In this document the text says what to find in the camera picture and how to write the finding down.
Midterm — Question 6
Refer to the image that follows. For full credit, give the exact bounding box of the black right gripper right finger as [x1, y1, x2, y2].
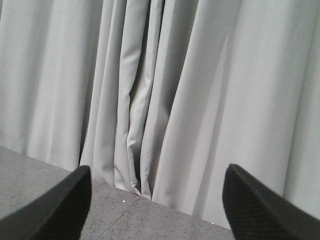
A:
[222, 164, 320, 240]

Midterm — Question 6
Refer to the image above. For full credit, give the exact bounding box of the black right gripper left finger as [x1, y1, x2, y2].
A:
[0, 165, 92, 240]

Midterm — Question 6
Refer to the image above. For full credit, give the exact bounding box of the grey curtain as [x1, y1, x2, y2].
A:
[0, 0, 320, 227]

